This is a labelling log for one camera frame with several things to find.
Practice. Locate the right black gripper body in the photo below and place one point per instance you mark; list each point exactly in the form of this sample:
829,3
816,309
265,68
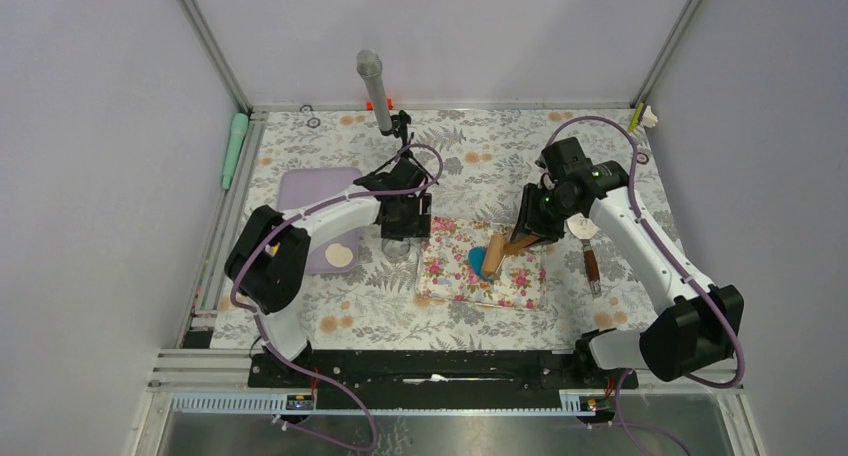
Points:
542,212

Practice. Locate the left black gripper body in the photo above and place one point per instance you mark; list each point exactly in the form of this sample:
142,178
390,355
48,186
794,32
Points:
413,220

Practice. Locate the wooden rolling pin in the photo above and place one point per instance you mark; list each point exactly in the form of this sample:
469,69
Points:
499,248

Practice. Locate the floral cutting board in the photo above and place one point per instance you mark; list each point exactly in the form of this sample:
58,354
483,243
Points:
444,272

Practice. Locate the blue dough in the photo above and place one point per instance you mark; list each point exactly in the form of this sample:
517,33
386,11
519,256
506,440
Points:
476,258

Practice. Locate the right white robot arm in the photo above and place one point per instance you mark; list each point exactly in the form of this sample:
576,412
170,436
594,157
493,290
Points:
696,323

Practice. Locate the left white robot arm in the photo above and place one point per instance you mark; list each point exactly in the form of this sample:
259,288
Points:
268,262

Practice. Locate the beige dough disc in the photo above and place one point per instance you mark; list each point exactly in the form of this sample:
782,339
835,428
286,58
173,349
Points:
338,255

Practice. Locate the black microphone tripod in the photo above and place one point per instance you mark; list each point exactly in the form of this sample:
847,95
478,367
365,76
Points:
401,122

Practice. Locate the purple tray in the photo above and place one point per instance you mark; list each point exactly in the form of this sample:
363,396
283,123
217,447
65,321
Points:
304,188

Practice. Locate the red clip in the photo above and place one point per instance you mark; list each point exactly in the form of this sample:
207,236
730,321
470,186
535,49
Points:
369,105

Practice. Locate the white clip in corner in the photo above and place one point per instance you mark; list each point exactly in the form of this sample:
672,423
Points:
648,118

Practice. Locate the grey microphone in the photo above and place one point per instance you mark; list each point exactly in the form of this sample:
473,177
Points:
369,67

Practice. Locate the green marker pen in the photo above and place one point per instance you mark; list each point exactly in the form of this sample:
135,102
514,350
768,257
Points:
238,131

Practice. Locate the metal scraper wooden handle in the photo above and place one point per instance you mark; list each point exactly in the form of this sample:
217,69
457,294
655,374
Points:
584,229

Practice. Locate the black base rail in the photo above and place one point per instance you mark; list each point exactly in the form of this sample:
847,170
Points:
432,380

